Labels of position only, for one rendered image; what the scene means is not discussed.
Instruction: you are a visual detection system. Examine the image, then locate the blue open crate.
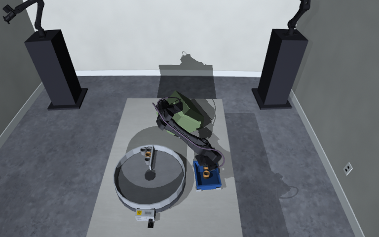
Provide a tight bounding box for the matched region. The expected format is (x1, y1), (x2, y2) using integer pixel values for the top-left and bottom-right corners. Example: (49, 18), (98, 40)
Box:
(193, 161), (222, 190)

